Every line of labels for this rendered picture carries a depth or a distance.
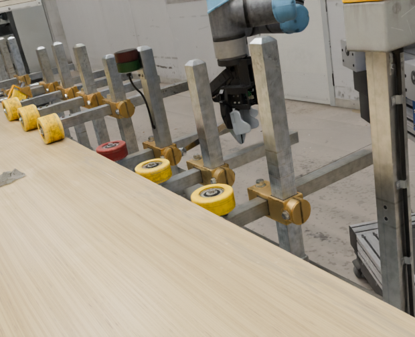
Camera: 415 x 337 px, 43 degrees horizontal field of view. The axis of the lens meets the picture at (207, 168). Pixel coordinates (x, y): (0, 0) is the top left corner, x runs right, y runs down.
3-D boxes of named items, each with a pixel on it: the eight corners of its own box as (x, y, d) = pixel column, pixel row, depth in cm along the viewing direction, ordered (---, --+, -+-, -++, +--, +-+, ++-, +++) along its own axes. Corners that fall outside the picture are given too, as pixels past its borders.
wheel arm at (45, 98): (130, 77, 218) (128, 69, 217) (133, 78, 216) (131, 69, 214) (11, 111, 196) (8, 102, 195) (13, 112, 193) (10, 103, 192)
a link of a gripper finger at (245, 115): (258, 144, 125) (252, 107, 122) (237, 143, 129) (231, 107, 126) (264, 140, 127) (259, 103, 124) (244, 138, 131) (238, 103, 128)
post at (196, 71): (231, 246, 131) (197, 57, 115) (239, 251, 129) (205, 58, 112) (220, 252, 130) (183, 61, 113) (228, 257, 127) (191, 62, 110)
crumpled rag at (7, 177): (12, 172, 133) (9, 164, 132) (30, 173, 129) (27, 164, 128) (-17, 186, 126) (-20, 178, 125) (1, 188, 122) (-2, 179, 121)
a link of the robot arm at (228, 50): (206, 43, 118) (226, 35, 124) (209, 63, 120) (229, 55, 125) (233, 41, 113) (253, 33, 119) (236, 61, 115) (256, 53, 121)
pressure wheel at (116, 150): (127, 174, 146) (118, 136, 142) (139, 181, 140) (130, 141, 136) (101, 184, 143) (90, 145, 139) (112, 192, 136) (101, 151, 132)
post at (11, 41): (41, 128, 274) (13, 35, 257) (43, 129, 271) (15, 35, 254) (34, 130, 272) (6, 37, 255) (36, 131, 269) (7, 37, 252)
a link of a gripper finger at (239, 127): (250, 149, 123) (244, 111, 120) (230, 147, 127) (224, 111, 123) (258, 144, 125) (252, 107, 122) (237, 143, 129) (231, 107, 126)
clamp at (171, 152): (160, 153, 152) (156, 136, 150) (183, 162, 141) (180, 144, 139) (143, 159, 149) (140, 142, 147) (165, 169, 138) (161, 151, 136)
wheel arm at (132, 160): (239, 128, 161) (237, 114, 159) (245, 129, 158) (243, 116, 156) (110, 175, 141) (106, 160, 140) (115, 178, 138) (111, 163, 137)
